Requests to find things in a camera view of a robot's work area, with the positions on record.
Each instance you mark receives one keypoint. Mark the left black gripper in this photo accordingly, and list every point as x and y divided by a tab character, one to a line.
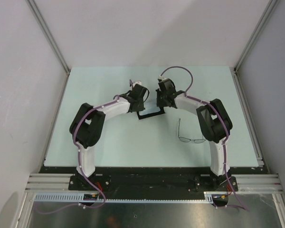
140	107

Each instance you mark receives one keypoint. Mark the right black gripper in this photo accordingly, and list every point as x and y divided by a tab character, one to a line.
159	103

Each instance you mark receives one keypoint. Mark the black glasses case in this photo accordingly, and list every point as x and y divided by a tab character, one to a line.
141	116

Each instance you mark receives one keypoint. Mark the blue cleaning cloth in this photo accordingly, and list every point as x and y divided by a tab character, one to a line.
150	109

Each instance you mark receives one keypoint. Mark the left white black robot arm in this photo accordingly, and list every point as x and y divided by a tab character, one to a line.
86	128

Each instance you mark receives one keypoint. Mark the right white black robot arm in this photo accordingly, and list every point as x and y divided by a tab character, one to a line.
215	123

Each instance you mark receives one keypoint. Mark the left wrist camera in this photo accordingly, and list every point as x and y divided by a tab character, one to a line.
134	83

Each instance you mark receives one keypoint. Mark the thin wire-frame glasses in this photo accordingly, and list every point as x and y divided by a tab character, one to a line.
187	136

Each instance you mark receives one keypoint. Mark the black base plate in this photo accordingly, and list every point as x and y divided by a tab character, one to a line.
152	183

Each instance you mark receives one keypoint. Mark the slotted cable duct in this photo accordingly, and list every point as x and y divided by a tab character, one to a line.
87	198

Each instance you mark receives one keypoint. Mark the aluminium front rail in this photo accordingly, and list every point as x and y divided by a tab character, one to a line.
247	183

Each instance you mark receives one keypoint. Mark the right aluminium corner post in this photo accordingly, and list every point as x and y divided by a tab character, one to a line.
264	19

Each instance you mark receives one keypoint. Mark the aluminium corner post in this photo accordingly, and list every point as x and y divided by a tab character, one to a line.
48	34
264	19

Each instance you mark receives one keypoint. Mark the left aluminium corner post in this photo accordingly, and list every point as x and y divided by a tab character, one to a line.
48	34

